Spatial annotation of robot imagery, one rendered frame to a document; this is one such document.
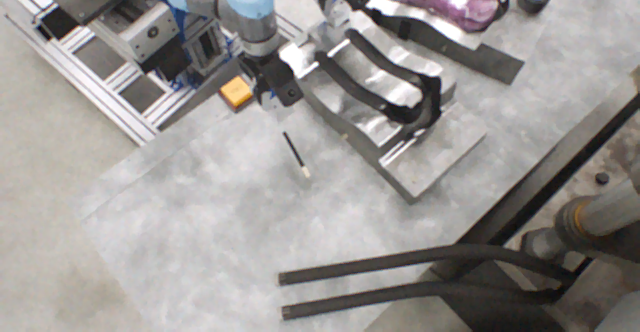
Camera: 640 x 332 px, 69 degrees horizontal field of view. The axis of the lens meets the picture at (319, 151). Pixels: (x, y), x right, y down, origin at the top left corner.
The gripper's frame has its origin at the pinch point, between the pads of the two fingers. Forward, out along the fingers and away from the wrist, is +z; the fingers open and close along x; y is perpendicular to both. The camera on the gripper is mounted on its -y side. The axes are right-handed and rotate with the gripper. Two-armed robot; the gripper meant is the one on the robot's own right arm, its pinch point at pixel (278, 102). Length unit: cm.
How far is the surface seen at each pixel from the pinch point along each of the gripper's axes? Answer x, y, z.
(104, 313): 82, 22, 95
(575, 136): -115, -52, 95
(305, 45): -18.9, 13.3, 8.8
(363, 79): -22.0, -5.7, 6.7
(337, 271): 14.2, -36.3, 9.0
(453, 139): -27.5, -31.5, 9.0
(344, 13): -29.4, 9.7, 1.4
